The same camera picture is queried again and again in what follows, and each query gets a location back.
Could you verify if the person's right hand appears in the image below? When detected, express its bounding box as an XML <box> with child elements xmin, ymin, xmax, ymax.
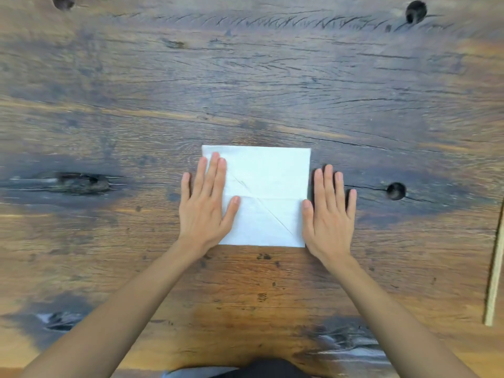
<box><xmin>302</xmin><ymin>164</ymin><xmax>357</xmax><ymax>267</ymax></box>

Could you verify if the person's left forearm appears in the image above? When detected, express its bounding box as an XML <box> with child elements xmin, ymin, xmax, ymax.
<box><xmin>18</xmin><ymin>239</ymin><xmax>206</xmax><ymax>378</ymax></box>

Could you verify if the light wooden stick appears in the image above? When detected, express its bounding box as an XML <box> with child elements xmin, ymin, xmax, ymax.
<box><xmin>484</xmin><ymin>198</ymin><xmax>504</xmax><ymax>326</ymax></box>

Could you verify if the white paper sheet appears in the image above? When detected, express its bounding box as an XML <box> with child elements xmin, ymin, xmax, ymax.
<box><xmin>202</xmin><ymin>145</ymin><xmax>312</xmax><ymax>248</ymax></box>

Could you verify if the person's left hand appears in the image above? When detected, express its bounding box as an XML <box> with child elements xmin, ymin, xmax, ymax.
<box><xmin>178</xmin><ymin>152</ymin><xmax>241</xmax><ymax>259</ymax></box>

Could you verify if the person's right forearm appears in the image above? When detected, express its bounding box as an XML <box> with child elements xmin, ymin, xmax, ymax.
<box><xmin>328</xmin><ymin>254</ymin><xmax>479</xmax><ymax>378</ymax></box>

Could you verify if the person's dark clothing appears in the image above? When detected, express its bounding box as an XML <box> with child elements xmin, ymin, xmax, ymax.
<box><xmin>161</xmin><ymin>359</ymin><xmax>316</xmax><ymax>378</ymax></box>

